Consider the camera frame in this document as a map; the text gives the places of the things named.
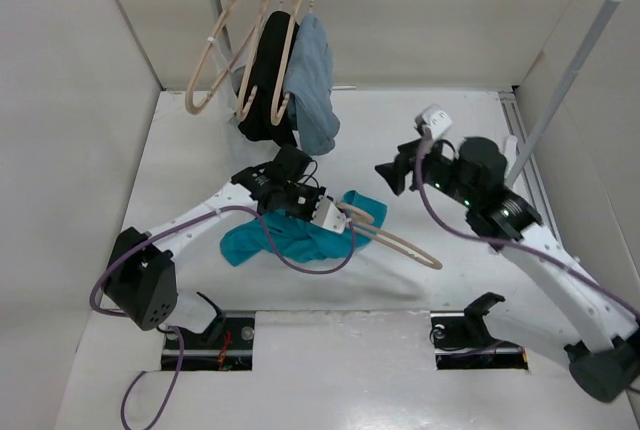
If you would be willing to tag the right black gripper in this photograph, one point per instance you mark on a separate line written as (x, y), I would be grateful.
(392, 172)

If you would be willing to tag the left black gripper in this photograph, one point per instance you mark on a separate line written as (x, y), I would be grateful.
(315, 192)

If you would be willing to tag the teal t shirt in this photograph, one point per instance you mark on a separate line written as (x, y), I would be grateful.
(298, 241)

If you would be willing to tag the beige plastic hanger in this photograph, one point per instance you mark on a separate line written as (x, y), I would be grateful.
(363, 223)

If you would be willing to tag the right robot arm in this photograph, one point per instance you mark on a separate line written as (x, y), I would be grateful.
(600, 348)

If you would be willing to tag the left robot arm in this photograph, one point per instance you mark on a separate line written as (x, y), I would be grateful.
(141, 282)

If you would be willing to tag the beige hanger far left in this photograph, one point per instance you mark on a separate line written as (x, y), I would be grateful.
(218, 41)

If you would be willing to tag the black hanging garment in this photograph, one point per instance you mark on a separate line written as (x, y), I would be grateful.
(257, 125)

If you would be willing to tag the grey blue hanging garment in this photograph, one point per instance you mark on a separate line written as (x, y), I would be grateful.
(309, 82)

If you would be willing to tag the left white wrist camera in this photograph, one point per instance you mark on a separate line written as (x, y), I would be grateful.
(328, 216)

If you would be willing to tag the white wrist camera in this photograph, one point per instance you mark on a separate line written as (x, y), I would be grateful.
(433, 122)
(328, 216)

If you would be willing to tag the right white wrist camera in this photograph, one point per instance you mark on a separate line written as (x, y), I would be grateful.
(433, 122)

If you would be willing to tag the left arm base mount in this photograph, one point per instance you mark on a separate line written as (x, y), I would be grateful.
(200, 336)

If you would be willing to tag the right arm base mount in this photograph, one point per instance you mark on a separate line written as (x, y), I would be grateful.
(462, 341)

